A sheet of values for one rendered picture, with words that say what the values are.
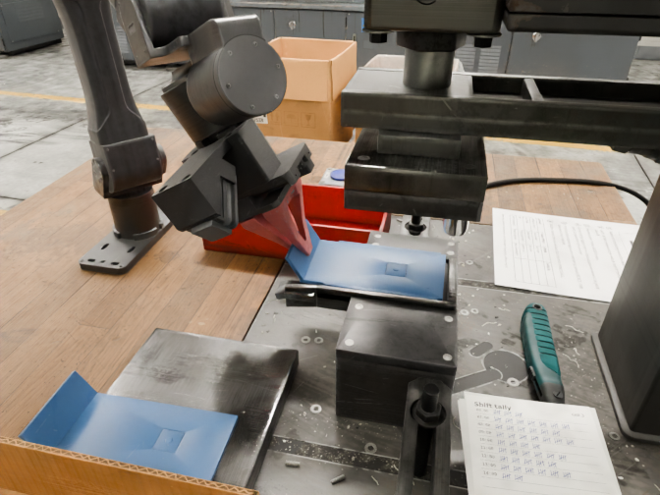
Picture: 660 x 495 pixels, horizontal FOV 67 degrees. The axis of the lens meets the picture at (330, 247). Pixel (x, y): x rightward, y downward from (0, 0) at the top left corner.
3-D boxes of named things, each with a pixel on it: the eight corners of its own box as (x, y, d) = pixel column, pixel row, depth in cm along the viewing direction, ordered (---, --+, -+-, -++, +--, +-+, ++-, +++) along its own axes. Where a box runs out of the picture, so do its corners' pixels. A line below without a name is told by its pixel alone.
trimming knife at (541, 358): (539, 317, 59) (513, 311, 59) (546, 302, 57) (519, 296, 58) (570, 447, 44) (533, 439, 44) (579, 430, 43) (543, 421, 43)
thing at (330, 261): (304, 240, 56) (303, 218, 54) (445, 257, 53) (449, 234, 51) (286, 280, 50) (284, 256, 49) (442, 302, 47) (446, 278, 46)
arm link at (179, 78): (270, 111, 44) (224, 37, 41) (223, 148, 42) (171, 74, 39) (235, 122, 50) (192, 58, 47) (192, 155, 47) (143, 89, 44)
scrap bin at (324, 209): (235, 210, 81) (231, 176, 78) (390, 227, 76) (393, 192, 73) (203, 249, 71) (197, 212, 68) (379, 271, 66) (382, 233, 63)
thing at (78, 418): (81, 392, 47) (72, 369, 45) (239, 418, 44) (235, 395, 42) (28, 459, 41) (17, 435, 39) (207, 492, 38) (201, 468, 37)
